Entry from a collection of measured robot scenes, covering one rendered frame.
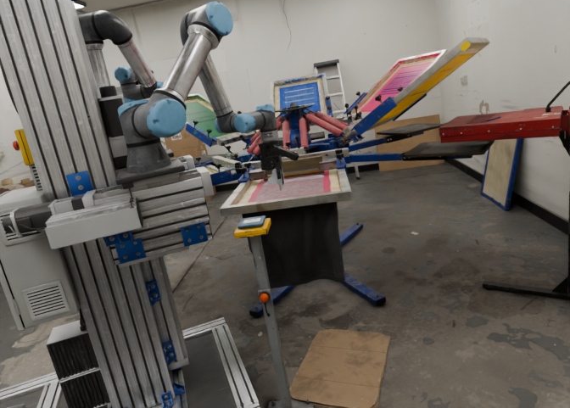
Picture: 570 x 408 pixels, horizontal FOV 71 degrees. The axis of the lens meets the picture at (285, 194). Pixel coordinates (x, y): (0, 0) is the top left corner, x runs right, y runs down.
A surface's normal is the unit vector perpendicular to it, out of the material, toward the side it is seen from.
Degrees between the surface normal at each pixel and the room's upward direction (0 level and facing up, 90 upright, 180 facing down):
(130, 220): 90
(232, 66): 90
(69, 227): 90
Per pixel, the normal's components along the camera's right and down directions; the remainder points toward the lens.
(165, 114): 0.70, 0.16
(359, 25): -0.08, 0.26
